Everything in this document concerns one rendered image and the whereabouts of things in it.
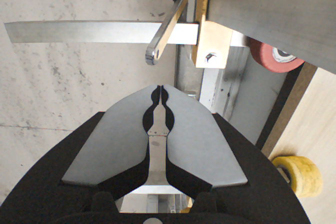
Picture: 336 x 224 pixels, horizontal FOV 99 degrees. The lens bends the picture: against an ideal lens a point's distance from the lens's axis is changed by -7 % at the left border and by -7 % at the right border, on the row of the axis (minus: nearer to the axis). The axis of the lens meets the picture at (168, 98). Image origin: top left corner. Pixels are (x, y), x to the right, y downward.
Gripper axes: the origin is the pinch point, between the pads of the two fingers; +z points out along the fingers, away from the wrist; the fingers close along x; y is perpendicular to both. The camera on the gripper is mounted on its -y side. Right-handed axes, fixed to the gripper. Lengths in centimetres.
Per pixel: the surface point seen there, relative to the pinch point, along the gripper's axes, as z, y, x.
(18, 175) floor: 101, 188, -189
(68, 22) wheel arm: 14.6, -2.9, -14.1
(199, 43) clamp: 13.6, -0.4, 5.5
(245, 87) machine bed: 35.0, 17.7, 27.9
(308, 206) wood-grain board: 11, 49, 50
